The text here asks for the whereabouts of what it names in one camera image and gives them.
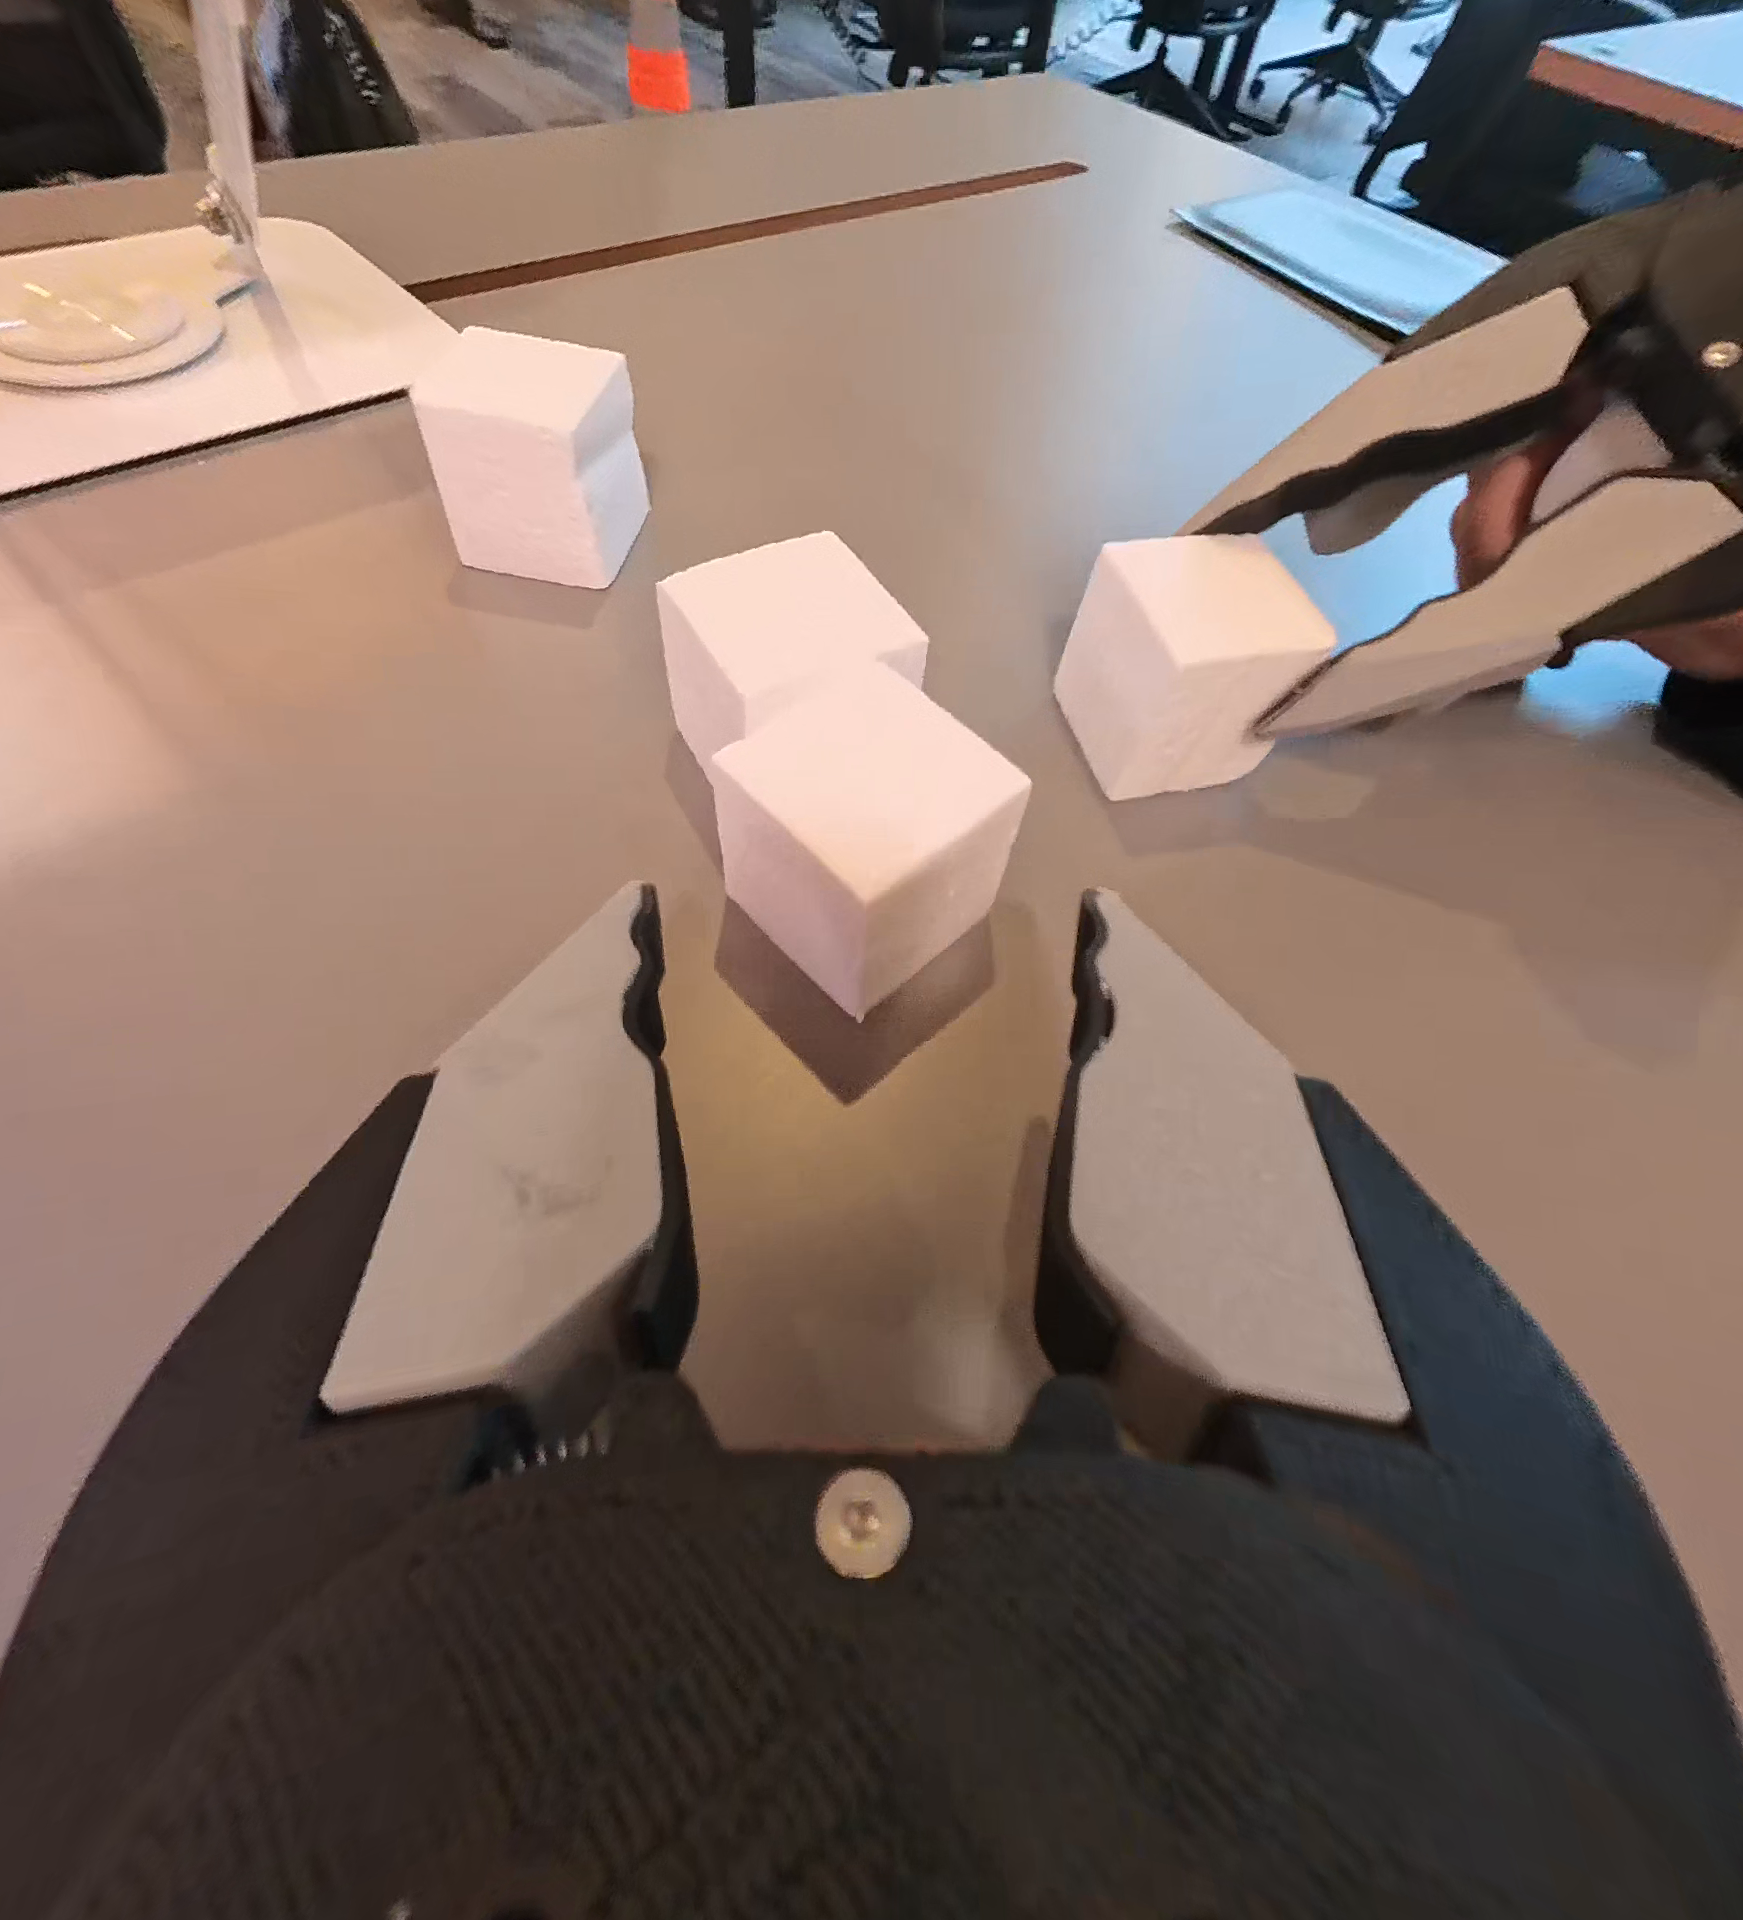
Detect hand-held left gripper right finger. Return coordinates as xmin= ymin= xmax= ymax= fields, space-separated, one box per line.
xmin=1034 ymin=889 xmax=1412 ymax=1459

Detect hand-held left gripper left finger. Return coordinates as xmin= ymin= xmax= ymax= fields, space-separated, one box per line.
xmin=319 ymin=883 xmax=700 ymax=1416

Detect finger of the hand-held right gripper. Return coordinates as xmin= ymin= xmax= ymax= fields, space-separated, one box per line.
xmin=1178 ymin=285 xmax=1624 ymax=558
xmin=1249 ymin=474 xmax=1743 ymax=740

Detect white hard foam cube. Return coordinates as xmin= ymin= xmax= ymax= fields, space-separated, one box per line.
xmin=656 ymin=532 xmax=932 ymax=757
xmin=1052 ymin=535 xmax=1338 ymax=801
xmin=710 ymin=665 xmax=1034 ymax=1024
xmin=410 ymin=326 xmax=652 ymax=590

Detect person's right hand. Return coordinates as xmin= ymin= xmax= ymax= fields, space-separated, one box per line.
xmin=1453 ymin=442 xmax=1743 ymax=688

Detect grey flat pouch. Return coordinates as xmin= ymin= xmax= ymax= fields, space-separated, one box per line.
xmin=1171 ymin=185 xmax=1512 ymax=340

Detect wood-edged background desk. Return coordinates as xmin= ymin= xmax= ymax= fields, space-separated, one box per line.
xmin=1530 ymin=0 xmax=1743 ymax=166

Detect black office chair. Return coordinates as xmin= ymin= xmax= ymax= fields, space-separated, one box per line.
xmin=871 ymin=0 xmax=1052 ymax=86
xmin=0 ymin=0 xmax=168 ymax=199
xmin=1095 ymin=0 xmax=1280 ymax=144
xmin=1253 ymin=0 xmax=1458 ymax=114
xmin=1358 ymin=0 xmax=1685 ymax=248

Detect orange traffic cone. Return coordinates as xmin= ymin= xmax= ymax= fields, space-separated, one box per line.
xmin=622 ymin=0 xmax=696 ymax=115

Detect white wooden document stand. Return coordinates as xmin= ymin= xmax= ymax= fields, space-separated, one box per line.
xmin=0 ymin=0 xmax=457 ymax=520

